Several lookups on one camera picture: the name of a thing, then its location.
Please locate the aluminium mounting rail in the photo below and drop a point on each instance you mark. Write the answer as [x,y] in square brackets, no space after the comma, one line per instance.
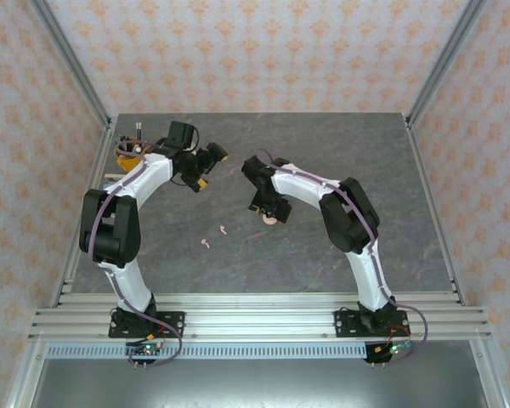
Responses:
[259,323]

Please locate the pink round charging case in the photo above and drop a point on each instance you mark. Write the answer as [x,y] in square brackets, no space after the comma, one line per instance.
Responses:
[270,221]

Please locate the orange pen cup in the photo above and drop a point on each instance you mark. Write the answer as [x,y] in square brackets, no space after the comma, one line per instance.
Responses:
[125,163]

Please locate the aluminium frame leg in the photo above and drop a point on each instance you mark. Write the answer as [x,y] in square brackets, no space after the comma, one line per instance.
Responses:
[491,378]
[23,378]

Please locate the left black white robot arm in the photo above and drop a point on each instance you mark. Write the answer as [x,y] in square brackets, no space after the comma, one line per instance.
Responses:
[149,174]

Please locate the tall black silver-tipped pen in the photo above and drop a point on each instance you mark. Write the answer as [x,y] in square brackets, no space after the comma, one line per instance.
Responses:
[139,131]

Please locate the aluminium frame post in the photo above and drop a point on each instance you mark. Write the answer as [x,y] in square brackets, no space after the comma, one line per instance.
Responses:
[444,64]
[72,64]

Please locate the grey metal shelf panel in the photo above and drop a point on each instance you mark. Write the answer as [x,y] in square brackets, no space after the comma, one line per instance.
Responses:
[259,382]

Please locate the teal beige stapler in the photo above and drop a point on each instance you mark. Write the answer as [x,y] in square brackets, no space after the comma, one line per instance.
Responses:
[112,176]

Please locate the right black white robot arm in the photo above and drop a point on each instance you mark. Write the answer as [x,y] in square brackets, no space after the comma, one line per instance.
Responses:
[306,183]

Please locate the white-tipped pen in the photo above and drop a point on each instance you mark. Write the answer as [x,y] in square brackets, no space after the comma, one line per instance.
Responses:
[139,149]

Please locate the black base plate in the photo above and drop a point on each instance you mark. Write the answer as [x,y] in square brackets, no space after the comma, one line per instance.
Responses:
[346,324]
[172,323]

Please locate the aluminium table side rail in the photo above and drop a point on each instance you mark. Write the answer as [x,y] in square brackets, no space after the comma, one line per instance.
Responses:
[423,170]
[103,149]

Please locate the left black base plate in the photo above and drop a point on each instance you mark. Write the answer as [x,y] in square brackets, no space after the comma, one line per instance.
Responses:
[172,323]

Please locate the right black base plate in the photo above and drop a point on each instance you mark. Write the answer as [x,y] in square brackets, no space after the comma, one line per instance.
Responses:
[346,324]

